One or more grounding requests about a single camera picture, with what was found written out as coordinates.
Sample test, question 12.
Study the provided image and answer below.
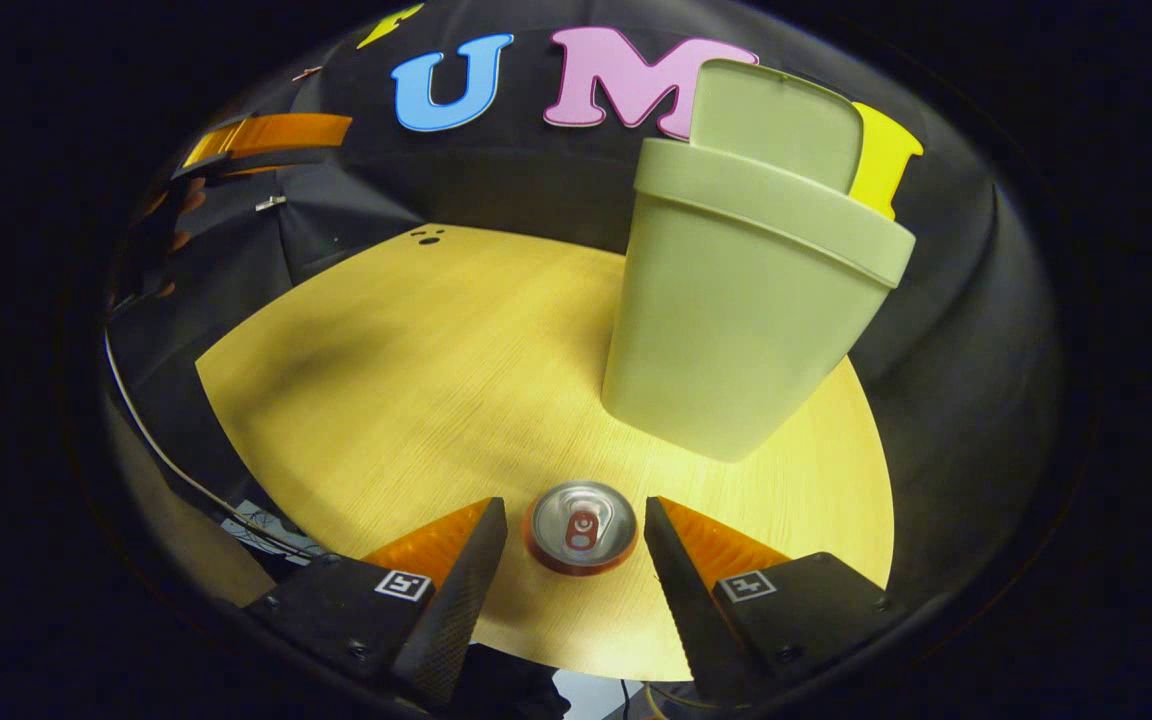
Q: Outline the wooden desktop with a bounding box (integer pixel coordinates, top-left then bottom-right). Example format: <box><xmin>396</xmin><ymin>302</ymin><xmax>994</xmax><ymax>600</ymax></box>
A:
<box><xmin>195</xmin><ymin>222</ymin><xmax>896</xmax><ymax>684</ymax></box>

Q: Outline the red pop can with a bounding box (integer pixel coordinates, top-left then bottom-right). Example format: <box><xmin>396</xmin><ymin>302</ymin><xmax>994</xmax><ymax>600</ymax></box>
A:
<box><xmin>522</xmin><ymin>480</ymin><xmax>641</xmax><ymax>577</ymax></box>

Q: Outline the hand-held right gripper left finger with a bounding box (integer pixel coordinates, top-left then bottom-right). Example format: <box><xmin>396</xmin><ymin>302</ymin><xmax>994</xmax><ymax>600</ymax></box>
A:
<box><xmin>244</xmin><ymin>496</ymin><xmax>509</xmax><ymax>713</ymax></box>

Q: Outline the thin black cable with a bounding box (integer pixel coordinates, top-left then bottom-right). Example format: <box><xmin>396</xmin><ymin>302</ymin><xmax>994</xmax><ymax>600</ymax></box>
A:
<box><xmin>103</xmin><ymin>328</ymin><xmax>347</xmax><ymax>563</ymax></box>

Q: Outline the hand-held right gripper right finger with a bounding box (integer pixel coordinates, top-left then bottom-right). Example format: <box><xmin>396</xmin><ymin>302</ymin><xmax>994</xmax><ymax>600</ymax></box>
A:
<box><xmin>643</xmin><ymin>494</ymin><xmax>907</xmax><ymax>707</ymax></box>

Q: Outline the green desktop garbage bin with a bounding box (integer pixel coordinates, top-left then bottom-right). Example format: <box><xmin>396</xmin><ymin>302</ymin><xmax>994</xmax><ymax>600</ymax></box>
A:
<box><xmin>600</xmin><ymin>57</ymin><xmax>918</xmax><ymax>464</ymax></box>

